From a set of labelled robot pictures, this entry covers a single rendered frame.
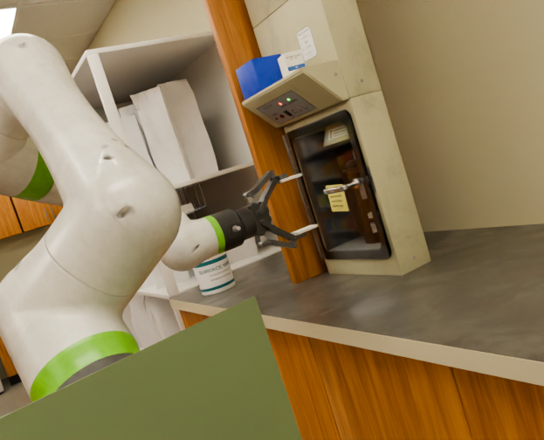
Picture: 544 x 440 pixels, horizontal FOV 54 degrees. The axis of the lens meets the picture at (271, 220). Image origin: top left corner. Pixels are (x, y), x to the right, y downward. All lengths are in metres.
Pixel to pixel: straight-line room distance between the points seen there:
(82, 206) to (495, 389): 0.70
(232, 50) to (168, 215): 1.10
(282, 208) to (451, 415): 0.83
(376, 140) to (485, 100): 0.39
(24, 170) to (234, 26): 0.90
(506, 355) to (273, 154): 1.00
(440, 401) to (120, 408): 0.69
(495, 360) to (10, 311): 0.68
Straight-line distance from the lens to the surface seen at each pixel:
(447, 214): 1.84
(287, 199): 1.66
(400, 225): 1.42
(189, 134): 2.66
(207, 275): 1.91
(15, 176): 1.03
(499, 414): 1.01
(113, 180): 0.62
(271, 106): 1.51
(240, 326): 0.58
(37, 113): 0.82
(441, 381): 1.06
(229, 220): 1.22
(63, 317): 0.66
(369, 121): 1.40
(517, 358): 0.88
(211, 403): 0.57
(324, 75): 1.35
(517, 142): 1.63
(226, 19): 1.71
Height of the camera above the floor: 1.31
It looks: 5 degrees down
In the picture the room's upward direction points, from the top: 18 degrees counter-clockwise
